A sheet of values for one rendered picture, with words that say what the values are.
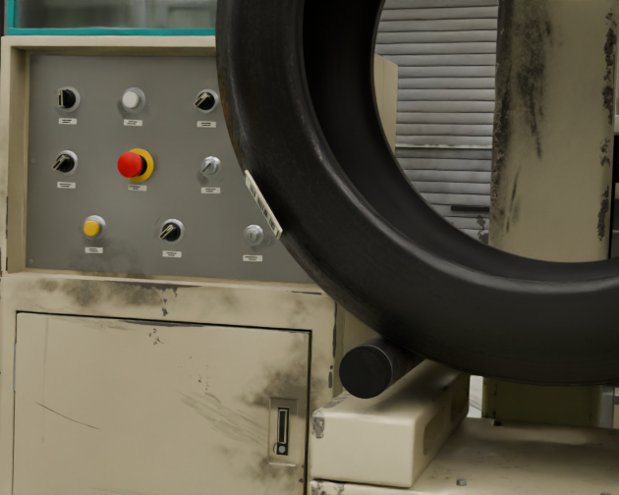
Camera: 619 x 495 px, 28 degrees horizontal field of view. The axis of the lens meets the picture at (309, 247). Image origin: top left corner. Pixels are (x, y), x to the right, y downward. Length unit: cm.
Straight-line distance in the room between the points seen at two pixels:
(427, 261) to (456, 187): 971
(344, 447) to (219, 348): 81
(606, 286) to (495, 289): 9
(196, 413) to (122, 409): 12
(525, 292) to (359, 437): 19
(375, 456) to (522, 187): 44
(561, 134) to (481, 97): 931
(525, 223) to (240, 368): 61
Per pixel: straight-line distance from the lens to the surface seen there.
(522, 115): 138
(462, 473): 112
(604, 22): 138
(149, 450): 190
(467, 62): 1075
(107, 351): 190
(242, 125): 106
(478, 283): 100
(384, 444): 104
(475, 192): 1066
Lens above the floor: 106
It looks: 3 degrees down
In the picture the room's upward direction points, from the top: 2 degrees clockwise
